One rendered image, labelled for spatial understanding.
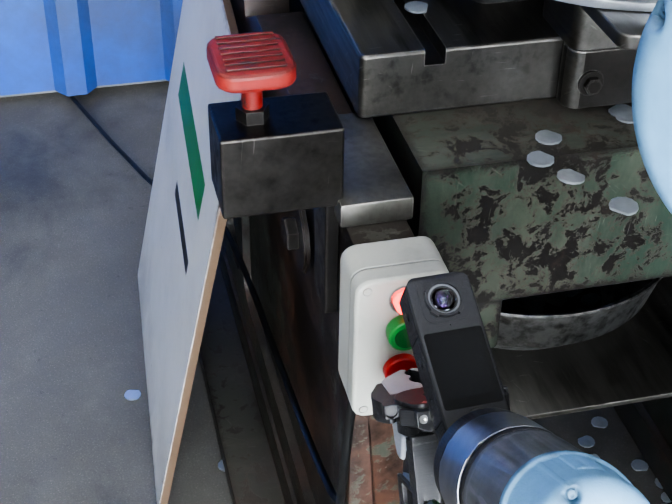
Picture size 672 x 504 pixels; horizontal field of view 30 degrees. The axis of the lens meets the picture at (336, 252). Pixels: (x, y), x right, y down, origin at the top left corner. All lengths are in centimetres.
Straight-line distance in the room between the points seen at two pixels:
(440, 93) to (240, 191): 22
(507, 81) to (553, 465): 51
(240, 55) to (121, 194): 126
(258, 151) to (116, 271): 107
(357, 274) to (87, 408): 88
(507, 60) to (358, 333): 29
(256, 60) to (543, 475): 40
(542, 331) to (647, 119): 84
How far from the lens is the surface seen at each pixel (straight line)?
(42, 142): 234
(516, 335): 128
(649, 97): 45
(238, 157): 94
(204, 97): 147
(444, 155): 103
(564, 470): 65
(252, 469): 161
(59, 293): 196
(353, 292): 93
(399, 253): 95
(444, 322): 82
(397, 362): 96
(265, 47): 94
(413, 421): 83
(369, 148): 104
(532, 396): 131
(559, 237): 110
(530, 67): 110
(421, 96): 108
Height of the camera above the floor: 118
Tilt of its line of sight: 36 degrees down
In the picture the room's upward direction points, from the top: 1 degrees clockwise
